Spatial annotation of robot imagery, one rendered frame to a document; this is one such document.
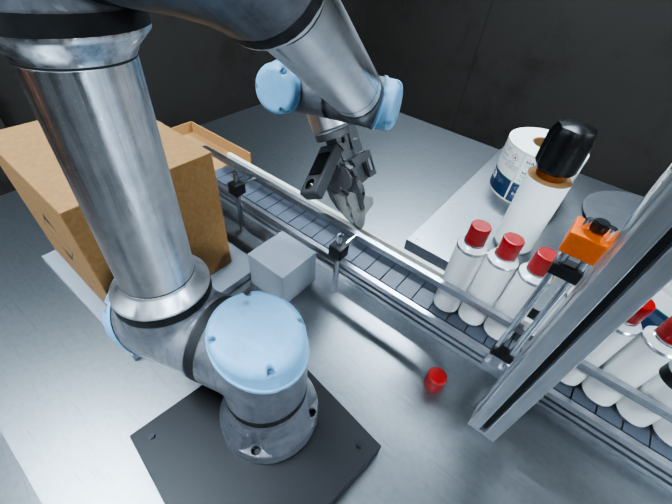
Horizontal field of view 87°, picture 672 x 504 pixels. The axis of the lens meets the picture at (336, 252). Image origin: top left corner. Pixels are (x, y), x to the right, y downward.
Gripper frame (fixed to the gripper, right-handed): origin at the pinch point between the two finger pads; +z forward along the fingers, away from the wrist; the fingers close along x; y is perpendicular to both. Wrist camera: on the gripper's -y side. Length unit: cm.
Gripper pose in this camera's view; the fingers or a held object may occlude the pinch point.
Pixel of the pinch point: (356, 225)
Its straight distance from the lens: 76.9
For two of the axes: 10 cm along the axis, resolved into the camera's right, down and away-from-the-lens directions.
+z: 3.2, 8.6, 4.0
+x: -7.1, -0.6, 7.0
